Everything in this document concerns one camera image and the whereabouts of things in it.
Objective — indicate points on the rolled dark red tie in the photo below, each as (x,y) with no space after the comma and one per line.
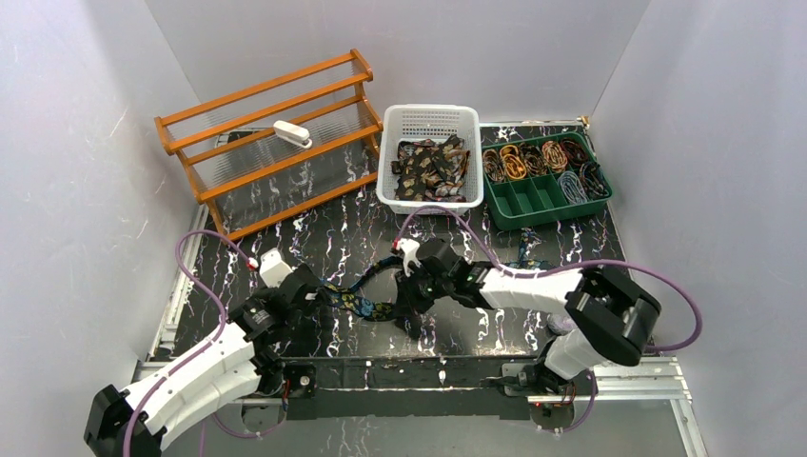
(575,153)

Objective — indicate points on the green divided tray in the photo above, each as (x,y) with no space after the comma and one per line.
(537,200)

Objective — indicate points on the rolled orange brown tie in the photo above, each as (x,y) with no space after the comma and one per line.
(554,157)

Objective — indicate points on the rolled multicolour tie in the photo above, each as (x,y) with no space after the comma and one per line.
(492,166)

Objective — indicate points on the rolled dark brown tie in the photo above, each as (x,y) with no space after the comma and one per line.
(533,160)

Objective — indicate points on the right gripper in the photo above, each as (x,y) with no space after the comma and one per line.
(412,291)

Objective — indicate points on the orange wooden rack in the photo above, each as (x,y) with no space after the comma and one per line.
(246,176)

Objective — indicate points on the white plastic basket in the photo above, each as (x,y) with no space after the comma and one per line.
(413,122)

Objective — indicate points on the rolled yellow tie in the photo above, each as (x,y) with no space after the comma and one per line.
(512,163)

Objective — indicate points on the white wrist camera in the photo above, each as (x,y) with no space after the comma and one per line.
(407,250)
(273,269)

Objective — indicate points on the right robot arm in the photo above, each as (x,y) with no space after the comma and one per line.
(613,316)

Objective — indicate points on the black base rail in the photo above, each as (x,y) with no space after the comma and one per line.
(403,385)

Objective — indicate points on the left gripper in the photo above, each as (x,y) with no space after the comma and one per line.
(314,292)

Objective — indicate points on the white stapler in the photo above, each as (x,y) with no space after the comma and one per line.
(293,134)

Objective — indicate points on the blue floral tie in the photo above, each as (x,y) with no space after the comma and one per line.
(349,298)

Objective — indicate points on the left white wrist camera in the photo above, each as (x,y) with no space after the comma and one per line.
(273,269)

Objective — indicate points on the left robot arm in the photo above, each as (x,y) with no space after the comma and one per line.
(238,360)

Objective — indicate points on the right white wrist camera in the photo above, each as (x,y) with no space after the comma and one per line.
(407,250)

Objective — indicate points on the clear round tape roll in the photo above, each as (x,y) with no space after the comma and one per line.
(560,325)

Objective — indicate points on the dark brown patterned tie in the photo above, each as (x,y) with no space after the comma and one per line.
(431,172)

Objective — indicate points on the rolled light blue tie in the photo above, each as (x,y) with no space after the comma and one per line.
(572,188)

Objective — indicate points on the rolled dark navy tie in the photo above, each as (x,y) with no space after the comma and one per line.
(593,181)

